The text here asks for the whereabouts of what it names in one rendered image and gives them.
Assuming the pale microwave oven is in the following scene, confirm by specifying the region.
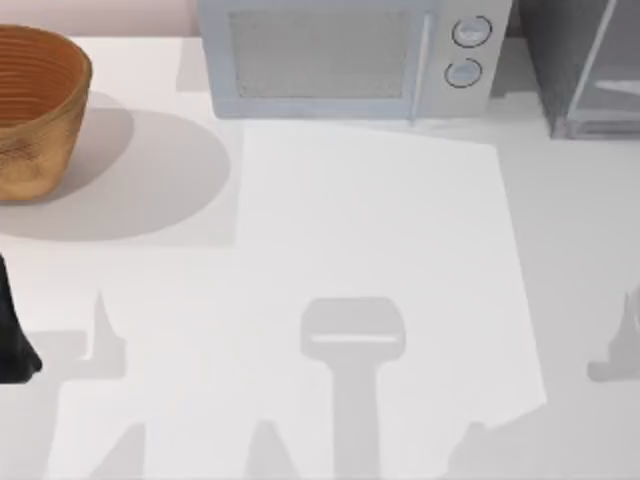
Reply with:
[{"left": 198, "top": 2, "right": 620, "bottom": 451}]
[{"left": 195, "top": 0, "right": 515, "bottom": 124}]

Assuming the microwave knob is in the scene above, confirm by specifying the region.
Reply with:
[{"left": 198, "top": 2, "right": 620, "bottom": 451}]
[
  {"left": 451, "top": 14, "right": 494, "bottom": 48},
  {"left": 443, "top": 57, "right": 484, "bottom": 90}
]

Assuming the brown woven basket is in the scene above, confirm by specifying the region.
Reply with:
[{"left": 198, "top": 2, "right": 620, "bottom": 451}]
[{"left": 0, "top": 25, "right": 94, "bottom": 203}]

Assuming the grey cabinet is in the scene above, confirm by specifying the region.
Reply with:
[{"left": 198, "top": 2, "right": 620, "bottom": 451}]
[{"left": 518, "top": 0, "right": 640, "bottom": 141}]

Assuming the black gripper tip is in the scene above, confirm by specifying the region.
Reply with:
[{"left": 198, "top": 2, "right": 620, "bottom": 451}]
[{"left": 0, "top": 253, "right": 44, "bottom": 385}]

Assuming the microwave door handle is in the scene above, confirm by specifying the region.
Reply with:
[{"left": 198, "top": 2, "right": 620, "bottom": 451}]
[{"left": 409, "top": 13, "right": 432, "bottom": 124}]

